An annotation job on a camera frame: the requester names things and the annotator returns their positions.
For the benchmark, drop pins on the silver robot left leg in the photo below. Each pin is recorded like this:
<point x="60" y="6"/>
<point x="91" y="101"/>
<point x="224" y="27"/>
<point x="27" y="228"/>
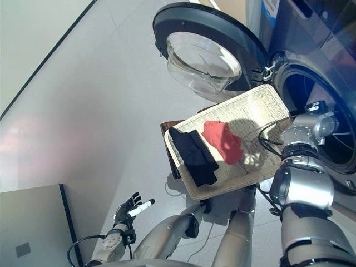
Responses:
<point x="164" y="233"/>

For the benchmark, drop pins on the grey front-load washing machine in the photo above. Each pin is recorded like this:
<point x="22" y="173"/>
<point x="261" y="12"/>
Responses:
<point x="320" y="55"/>

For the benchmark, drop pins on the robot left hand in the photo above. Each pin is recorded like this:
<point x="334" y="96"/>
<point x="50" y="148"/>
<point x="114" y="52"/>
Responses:
<point x="125" y="211"/>

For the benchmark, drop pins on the dark brown wooden stool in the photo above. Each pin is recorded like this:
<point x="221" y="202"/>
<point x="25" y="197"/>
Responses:
<point x="171" y="155"/>

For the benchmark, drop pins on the silver robot torso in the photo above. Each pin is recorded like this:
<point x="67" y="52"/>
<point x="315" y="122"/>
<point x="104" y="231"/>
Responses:
<point x="167" y="263"/>

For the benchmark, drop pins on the silver robot leg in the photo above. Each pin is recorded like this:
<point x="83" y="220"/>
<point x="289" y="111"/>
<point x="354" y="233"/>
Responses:
<point x="239" y="231"/>
<point x="164" y="233"/>

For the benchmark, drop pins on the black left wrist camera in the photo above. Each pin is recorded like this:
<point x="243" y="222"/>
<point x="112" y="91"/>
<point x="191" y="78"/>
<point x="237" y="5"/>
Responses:
<point x="130" y="236"/>

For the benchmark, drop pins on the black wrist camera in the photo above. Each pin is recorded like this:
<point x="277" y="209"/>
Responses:
<point x="130" y="236"/>
<point x="316" y="106"/>

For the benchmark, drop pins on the red garment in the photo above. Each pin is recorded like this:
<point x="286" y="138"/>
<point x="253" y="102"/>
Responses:
<point x="222" y="139"/>

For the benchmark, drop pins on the blue washer sticker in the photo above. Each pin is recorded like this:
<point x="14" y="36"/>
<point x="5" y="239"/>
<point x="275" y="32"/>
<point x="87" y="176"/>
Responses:
<point x="269" y="14"/>

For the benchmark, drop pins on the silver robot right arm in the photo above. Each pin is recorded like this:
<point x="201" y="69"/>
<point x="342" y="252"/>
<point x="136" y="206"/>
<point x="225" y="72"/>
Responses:
<point x="306" y="189"/>

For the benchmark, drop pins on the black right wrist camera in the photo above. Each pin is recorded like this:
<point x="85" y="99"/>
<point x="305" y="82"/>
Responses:
<point x="316" y="106"/>

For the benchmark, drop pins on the round glass washer door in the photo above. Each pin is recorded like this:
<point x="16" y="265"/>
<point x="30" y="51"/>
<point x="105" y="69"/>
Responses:
<point x="222" y="30"/>

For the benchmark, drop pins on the black garment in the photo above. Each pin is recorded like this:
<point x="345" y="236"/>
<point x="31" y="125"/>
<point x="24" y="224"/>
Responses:
<point x="197" y="158"/>

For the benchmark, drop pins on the silver robot right leg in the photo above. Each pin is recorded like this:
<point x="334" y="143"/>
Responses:
<point x="239" y="231"/>

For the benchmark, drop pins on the grey flat panel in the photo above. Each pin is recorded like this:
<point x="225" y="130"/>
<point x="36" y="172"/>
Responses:
<point x="33" y="222"/>

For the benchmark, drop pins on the white woven tray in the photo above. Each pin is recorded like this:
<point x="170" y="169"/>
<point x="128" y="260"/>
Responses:
<point x="250" y="108"/>

